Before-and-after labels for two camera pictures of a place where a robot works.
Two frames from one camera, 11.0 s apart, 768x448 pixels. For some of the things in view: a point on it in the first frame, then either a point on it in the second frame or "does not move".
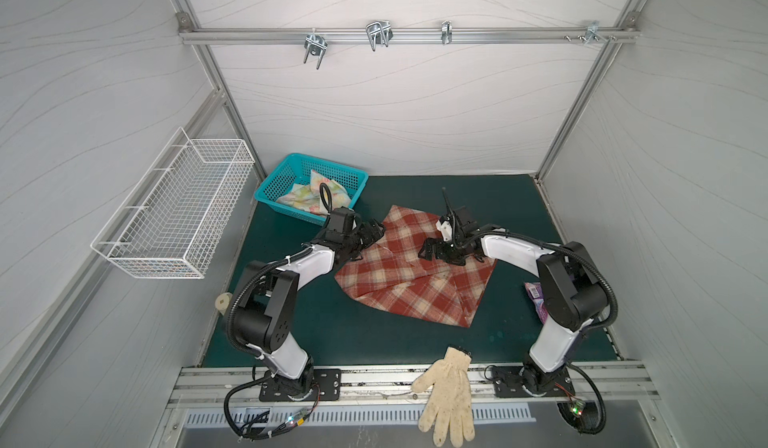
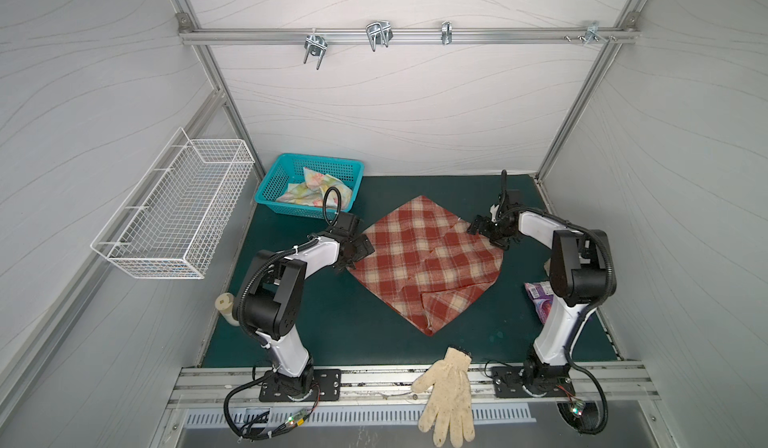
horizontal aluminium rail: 409,35 does not move
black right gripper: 450,248 → 495,229
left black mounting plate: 325,386 does not move
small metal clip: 446,33 does not move
